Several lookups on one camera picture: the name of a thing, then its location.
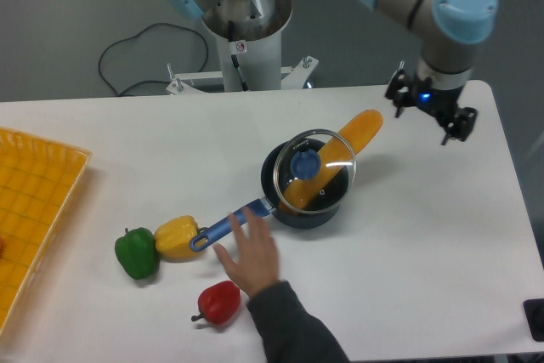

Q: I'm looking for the black device at table edge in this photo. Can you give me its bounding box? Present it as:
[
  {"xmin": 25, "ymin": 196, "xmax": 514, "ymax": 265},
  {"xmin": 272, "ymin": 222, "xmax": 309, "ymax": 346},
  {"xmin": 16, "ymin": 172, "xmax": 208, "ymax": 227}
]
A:
[{"xmin": 523, "ymin": 298, "xmax": 544, "ymax": 342}]

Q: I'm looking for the grey sleeved forearm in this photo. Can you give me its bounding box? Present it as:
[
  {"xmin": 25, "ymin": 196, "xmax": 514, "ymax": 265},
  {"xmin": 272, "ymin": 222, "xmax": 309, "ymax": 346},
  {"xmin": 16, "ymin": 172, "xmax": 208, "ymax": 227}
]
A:
[{"xmin": 246, "ymin": 281, "xmax": 349, "ymax": 362}]

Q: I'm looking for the white metal base frame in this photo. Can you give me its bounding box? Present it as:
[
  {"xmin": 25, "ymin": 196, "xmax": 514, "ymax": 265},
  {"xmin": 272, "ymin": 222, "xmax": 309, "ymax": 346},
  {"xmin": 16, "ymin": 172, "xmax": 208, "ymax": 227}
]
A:
[{"xmin": 165, "ymin": 55, "xmax": 406, "ymax": 95}]

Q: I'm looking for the yellow plastic basket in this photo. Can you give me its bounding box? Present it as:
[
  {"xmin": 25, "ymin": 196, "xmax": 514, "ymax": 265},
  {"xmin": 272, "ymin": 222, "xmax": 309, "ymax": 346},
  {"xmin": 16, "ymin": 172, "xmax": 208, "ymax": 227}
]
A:
[{"xmin": 1, "ymin": 128, "xmax": 92, "ymax": 332}]

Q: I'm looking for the red bell pepper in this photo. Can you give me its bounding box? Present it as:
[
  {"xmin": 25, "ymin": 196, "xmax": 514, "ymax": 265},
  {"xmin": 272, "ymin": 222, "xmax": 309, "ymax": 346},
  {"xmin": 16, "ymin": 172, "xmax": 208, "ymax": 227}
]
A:
[{"xmin": 191, "ymin": 281, "xmax": 241, "ymax": 326}]

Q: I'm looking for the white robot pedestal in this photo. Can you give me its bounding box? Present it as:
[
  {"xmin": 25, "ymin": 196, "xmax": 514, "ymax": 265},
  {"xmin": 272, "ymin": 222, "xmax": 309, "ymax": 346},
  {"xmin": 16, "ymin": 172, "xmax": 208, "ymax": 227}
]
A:
[{"xmin": 203, "ymin": 0, "xmax": 292, "ymax": 92}]

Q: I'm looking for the green bell pepper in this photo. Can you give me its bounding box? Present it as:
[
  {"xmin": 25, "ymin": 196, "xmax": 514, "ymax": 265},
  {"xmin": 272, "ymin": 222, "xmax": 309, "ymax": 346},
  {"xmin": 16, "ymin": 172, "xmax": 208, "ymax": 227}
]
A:
[{"xmin": 114, "ymin": 227, "xmax": 160, "ymax": 281}]

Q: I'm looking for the glass pot lid blue knob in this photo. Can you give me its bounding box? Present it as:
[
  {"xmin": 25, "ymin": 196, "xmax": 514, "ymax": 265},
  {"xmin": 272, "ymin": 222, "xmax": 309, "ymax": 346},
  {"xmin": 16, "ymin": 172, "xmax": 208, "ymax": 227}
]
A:
[{"xmin": 272, "ymin": 128, "xmax": 358, "ymax": 214}]

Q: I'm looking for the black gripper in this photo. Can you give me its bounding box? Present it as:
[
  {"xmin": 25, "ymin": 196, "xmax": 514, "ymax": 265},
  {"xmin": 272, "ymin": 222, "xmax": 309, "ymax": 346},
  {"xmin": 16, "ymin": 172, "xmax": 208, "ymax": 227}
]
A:
[{"xmin": 385, "ymin": 70, "xmax": 478, "ymax": 145}]

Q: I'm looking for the dark blue saucepan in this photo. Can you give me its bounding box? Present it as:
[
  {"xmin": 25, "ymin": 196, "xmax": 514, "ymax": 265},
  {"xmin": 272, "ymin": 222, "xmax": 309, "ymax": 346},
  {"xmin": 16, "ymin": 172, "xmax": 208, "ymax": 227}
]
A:
[{"xmin": 188, "ymin": 141, "xmax": 350, "ymax": 253}]

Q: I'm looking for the black cable on floor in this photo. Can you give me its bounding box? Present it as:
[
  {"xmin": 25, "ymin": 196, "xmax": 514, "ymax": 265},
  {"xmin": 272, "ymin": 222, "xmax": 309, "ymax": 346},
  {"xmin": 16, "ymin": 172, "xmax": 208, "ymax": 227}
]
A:
[{"xmin": 98, "ymin": 23, "xmax": 210, "ymax": 98}]

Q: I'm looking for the long yellow squash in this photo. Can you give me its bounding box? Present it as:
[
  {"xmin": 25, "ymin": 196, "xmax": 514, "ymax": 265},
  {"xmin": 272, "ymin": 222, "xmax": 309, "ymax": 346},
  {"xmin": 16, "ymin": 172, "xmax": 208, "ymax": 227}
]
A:
[{"xmin": 276, "ymin": 109, "xmax": 384, "ymax": 215}]

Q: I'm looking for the person's hand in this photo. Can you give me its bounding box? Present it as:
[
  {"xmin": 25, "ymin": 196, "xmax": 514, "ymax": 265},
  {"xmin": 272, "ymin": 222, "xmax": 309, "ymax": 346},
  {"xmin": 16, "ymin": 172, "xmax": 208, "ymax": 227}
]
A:
[{"xmin": 212, "ymin": 207, "xmax": 280, "ymax": 298}]

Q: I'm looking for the yellow bell pepper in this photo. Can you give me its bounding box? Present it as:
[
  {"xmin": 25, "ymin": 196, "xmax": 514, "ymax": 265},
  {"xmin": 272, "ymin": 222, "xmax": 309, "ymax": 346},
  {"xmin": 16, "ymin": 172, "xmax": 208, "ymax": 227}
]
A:
[{"xmin": 154, "ymin": 215, "xmax": 201, "ymax": 261}]

